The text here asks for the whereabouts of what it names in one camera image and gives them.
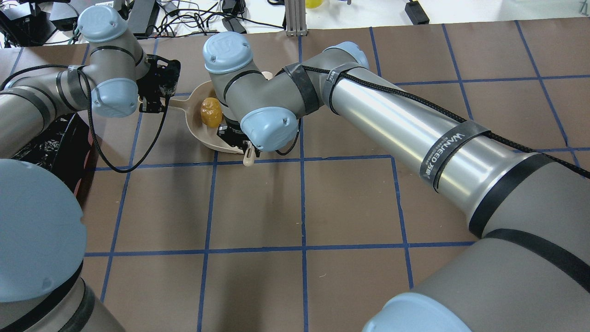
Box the aluminium frame post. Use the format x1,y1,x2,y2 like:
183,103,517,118
284,0,308,36

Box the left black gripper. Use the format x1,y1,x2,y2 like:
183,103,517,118
137,54,181,113

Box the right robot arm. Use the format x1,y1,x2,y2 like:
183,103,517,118
203,32,590,332

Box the beige plastic dustpan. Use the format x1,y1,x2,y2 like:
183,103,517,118
169,81,261,159

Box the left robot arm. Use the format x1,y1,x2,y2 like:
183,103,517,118
0,6,180,332

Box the black power brick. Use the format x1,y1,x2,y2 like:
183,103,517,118
404,0,430,25

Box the black trash bag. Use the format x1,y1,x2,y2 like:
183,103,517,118
12,113,90,191

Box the yellow potato toy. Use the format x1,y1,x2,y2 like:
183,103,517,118
200,97,224,128

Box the pink bin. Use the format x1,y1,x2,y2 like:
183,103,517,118
73,130,94,197

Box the black power adapter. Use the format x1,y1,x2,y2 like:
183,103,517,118
222,17,248,34

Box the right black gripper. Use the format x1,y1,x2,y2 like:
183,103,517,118
218,116,251,153

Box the white hand brush black bristles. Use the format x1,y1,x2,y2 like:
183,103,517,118
242,141,257,167

